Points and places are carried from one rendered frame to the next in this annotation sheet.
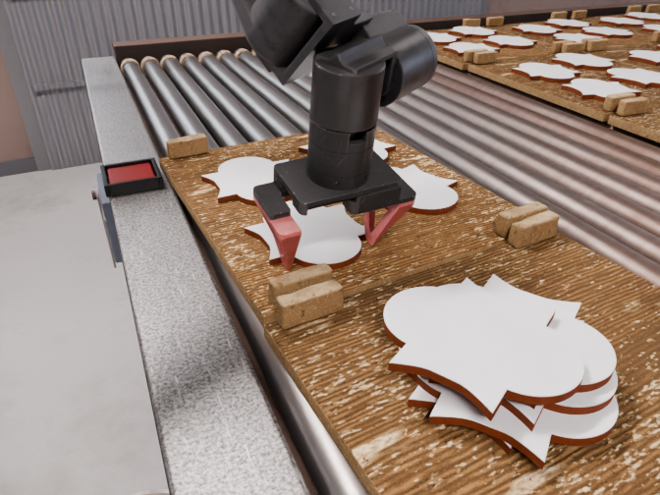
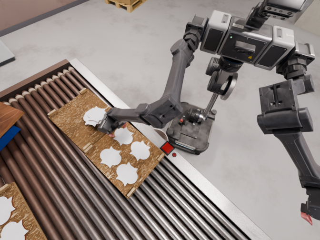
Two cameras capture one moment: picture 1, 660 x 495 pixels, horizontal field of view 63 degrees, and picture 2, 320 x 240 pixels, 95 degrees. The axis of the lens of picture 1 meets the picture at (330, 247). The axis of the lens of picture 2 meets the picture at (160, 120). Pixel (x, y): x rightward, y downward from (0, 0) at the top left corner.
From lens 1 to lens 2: 115 cm
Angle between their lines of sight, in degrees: 83
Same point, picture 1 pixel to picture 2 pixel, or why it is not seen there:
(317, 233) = (122, 135)
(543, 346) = (90, 114)
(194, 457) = (123, 105)
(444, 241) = (102, 142)
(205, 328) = not seen: hidden behind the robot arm
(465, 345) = (98, 112)
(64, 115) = not seen: outside the picture
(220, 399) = not seen: hidden behind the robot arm
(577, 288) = (83, 136)
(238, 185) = (141, 145)
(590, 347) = (85, 117)
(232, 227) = (136, 134)
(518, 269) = (91, 137)
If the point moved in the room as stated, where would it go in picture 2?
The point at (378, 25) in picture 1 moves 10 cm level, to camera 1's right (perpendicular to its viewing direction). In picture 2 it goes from (105, 122) to (86, 128)
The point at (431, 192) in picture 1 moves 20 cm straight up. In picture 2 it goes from (105, 155) to (94, 146)
